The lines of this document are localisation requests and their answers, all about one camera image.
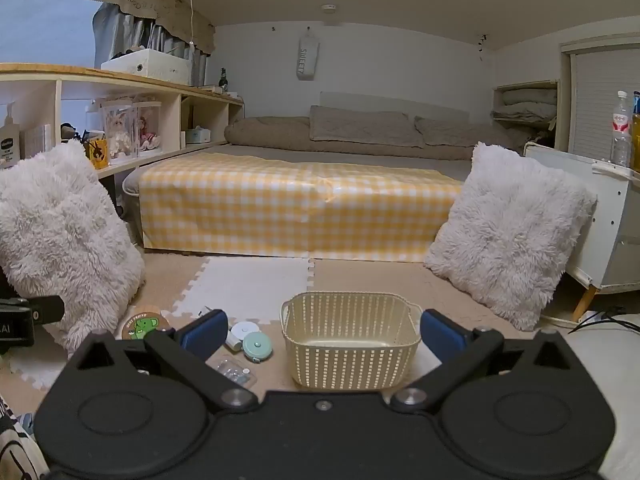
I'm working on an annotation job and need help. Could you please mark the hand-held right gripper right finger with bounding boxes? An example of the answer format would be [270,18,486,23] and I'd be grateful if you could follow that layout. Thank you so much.
[390,309,577,413]

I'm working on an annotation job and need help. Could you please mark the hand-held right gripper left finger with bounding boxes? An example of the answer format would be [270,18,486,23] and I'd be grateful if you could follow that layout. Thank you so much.
[69,309,260,415]

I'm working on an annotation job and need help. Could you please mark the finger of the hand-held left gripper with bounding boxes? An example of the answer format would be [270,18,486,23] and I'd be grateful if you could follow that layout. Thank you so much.
[30,295,66,325]

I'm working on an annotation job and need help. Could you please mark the clear plastic case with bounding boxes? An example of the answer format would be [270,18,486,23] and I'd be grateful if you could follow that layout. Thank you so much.
[216,355,257,389]

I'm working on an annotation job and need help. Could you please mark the mint green tape measure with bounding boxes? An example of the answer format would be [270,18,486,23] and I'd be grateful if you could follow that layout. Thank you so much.
[241,332,274,363]

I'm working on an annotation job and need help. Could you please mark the round green print coaster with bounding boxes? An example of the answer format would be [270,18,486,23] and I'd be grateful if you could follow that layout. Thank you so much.
[121,311,171,341]

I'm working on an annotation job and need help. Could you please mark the cream plastic basket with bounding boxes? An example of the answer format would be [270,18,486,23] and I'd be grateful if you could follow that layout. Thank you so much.
[280,291,424,391]

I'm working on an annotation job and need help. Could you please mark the white fluffy cushion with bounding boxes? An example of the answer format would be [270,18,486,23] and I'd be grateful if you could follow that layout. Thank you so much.
[423,142,599,332]
[0,140,146,357]

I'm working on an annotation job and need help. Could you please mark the white foam mat tile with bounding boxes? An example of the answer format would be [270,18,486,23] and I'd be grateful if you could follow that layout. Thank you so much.
[177,257,317,324]

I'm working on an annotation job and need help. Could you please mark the beige foam mat tile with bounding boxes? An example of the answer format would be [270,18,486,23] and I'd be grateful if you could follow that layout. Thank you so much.
[310,258,453,313]

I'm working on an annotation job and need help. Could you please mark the cream printed cloth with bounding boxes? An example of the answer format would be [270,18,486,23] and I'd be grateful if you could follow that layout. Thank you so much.
[0,396,50,480]

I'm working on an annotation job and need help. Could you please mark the yellow pen cup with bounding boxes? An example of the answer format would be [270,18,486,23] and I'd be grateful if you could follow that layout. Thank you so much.
[83,137,110,170]

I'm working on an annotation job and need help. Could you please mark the yellow checked cloth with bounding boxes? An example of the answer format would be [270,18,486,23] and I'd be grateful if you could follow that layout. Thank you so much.
[137,152,465,264]

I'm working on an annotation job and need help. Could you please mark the white lotion pump bottle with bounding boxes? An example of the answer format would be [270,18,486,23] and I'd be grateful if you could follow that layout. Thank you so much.
[0,104,22,170]

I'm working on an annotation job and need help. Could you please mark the cream floor mat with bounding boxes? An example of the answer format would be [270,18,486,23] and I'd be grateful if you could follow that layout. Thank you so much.
[564,314,640,480]

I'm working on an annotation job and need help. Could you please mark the clear doll display box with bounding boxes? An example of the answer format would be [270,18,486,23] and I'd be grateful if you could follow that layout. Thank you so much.
[132,102,163,154]
[101,100,136,162]

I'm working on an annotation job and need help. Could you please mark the white cabinet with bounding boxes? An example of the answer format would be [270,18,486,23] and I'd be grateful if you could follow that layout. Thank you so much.
[523,142,640,322]

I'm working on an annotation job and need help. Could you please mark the brown pillow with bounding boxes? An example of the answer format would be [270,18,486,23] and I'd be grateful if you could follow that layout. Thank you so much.
[413,116,528,162]
[308,105,426,149]

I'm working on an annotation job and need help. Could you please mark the cream open shelf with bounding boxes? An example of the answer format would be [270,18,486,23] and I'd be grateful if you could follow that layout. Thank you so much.
[492,80,560,149]

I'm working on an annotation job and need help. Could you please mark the wooden shelf unit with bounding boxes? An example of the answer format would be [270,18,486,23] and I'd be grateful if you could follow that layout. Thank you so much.
[0,62,246,181]

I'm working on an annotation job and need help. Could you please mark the folded grey blankets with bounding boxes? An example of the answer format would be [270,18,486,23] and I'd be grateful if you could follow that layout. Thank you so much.
[499,87,559,122]

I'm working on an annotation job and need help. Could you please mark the white storage box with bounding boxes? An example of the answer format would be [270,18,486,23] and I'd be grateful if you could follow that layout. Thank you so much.
[101,49,192,86]

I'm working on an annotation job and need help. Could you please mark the clear water bottle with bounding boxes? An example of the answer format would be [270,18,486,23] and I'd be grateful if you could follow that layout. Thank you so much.
[609,90,634,167]

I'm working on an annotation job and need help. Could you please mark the yellow drink bottle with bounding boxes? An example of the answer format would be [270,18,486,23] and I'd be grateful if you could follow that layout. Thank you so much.
[631,91,640,169]

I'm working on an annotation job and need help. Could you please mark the grey curtain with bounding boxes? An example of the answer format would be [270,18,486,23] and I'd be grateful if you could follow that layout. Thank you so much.
[92,2,209,89]

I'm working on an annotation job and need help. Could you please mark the white window blind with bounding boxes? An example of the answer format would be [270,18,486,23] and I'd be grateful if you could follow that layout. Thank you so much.
[559,35,640,162]

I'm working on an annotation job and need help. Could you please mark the white hanging fabric banner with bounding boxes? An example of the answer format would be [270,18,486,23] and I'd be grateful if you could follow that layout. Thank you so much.
[295,30,321,82]

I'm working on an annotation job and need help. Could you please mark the black cable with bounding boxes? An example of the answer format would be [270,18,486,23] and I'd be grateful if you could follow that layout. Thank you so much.
[570,307,640,334]

